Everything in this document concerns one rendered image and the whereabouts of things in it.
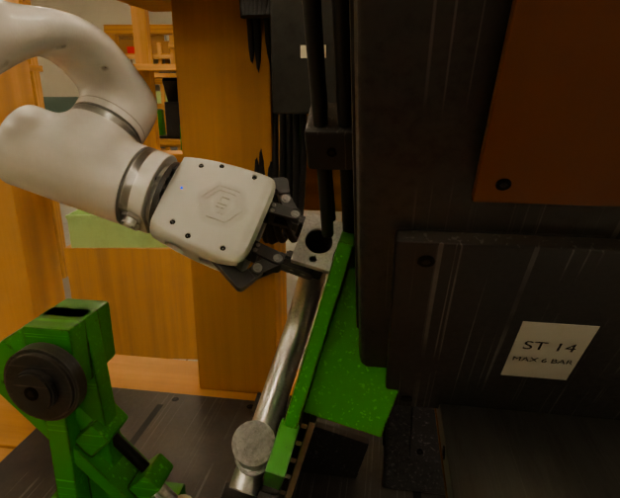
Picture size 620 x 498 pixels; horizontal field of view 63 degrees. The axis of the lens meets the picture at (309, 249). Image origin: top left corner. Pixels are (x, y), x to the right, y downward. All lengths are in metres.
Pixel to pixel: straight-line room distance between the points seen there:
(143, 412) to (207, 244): 0.44
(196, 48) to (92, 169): 0.32
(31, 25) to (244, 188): 0.22
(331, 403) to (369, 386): 0.04
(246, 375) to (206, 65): 0.50
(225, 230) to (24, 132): 0.21
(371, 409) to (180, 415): 0.45
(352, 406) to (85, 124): 0.36
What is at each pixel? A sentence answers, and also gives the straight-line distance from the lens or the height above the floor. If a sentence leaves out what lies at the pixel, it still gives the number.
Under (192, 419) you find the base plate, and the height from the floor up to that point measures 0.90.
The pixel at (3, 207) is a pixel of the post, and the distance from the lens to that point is 0.98.
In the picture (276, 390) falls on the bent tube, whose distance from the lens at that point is 0.57.
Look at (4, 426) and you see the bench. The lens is 0.96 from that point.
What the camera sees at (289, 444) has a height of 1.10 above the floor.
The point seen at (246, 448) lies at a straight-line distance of 0.47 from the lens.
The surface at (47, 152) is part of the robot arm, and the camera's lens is 0.54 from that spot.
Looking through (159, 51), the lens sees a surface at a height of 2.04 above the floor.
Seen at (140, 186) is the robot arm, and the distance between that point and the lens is 0.50.
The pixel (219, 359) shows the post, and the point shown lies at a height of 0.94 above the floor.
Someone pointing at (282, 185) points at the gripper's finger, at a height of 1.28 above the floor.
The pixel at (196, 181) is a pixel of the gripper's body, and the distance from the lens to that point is 0.51.
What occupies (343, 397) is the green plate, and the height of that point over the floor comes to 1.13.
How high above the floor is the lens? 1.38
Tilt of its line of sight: 18 degrees down
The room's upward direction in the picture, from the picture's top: straight up
